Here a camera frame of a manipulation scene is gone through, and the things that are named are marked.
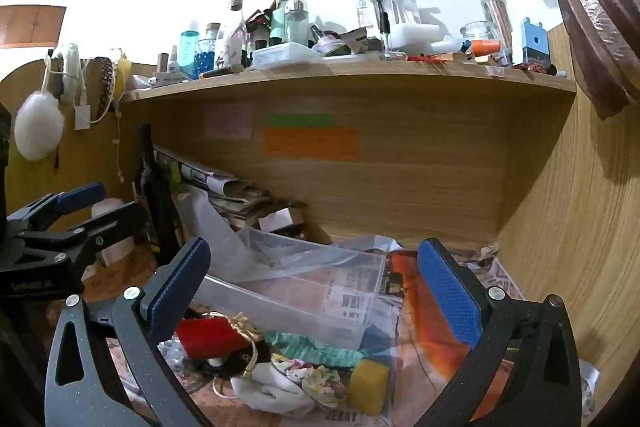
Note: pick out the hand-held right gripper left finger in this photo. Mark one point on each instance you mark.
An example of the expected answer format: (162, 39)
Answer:
(182, 279)

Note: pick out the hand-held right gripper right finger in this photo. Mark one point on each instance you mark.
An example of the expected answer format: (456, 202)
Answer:
(450, 294)

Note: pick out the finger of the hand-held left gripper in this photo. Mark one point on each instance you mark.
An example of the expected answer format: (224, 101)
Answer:
(80, 198)
(115, 222)

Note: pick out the red fabric pouch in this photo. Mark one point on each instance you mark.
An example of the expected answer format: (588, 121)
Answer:
(205, 334)

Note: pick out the black printed headband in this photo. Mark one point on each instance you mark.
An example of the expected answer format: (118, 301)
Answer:
(232, 363)

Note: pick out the clear plastic storage bin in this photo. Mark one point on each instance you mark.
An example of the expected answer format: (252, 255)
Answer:
(300, 287)

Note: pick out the yellow sponge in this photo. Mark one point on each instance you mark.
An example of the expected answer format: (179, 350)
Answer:
(369, 387)

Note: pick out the teal knitted cloth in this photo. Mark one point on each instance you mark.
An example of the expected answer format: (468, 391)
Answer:
(310, 347)

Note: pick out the white floral cloth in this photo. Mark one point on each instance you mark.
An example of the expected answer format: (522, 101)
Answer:
(312, 377)

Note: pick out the orange plastic bag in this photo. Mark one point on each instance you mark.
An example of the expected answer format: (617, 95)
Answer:
(425, 322)

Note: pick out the newspaper print mat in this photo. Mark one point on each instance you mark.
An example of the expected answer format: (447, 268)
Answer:
(125, 269)

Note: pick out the clear plastic bag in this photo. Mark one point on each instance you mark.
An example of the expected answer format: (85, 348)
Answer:
(200, 217)

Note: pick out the cream ribbon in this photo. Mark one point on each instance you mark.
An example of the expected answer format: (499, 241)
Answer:
(242, 326)

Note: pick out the white charger plug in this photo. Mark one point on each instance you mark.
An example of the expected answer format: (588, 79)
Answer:
(82, 117)

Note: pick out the white fluffy pompom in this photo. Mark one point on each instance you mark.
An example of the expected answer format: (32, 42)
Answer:
(39, 127)

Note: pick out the pile of newspapers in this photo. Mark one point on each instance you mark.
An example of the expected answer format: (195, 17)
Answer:
(220, 187)

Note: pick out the small white card box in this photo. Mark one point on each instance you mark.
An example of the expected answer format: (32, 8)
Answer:
(275, 221)

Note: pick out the black lace band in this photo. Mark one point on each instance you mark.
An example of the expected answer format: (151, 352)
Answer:
(106, 82)

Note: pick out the yellow hanging pouch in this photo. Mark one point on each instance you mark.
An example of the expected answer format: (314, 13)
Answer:
(123, 77)

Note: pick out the white hanging device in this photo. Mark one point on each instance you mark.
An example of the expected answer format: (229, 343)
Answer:
(70, 62)

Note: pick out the pink sticky note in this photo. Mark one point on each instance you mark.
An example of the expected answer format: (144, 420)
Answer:
(227, 121)

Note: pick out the brown tufted headboard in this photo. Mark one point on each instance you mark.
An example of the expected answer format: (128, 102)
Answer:
(30, 27)

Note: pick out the light blue bottle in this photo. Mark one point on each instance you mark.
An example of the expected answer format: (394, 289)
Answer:
(189, 52)

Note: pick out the black and gold pen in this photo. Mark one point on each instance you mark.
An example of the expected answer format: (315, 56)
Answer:
(220, 72)

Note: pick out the orange sticky note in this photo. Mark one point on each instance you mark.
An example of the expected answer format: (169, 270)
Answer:
(310, 143)

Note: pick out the glass bottle with blue beads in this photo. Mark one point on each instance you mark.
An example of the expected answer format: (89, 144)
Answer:
(205, 54)

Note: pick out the green sticky note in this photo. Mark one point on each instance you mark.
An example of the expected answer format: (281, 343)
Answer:
(300, 120)

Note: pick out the clear glass bottle with cork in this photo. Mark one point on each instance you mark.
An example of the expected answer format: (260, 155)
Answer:
(235, 42)

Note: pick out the wooden shelf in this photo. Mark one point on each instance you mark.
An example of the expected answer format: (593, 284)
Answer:
(350, 84)

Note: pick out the clear lidded plastic box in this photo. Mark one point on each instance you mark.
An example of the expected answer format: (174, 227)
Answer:
(287, 55)

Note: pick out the orange capped tube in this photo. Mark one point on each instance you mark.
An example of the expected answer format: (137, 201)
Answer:
(485, 47)

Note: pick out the green pump bottle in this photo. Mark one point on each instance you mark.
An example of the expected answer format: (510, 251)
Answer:
(279, 24)

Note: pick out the short glass jar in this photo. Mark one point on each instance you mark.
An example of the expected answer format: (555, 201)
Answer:
(475, 34)

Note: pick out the white plastic tub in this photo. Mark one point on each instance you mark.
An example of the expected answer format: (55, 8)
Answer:
(420, 34)

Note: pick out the blue square block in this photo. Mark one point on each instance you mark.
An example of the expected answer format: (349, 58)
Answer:
(534, 44)

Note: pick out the frosted glass bottle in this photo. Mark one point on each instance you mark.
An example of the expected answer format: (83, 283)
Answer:
(297, 24)

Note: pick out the tall clear jar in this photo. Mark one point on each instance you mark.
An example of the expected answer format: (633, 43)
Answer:
(496, 19)

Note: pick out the clear blister pack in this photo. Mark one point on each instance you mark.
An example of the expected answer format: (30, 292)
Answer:
(395, 7)

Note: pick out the pink curtain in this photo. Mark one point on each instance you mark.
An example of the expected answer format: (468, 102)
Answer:
(595, 7)

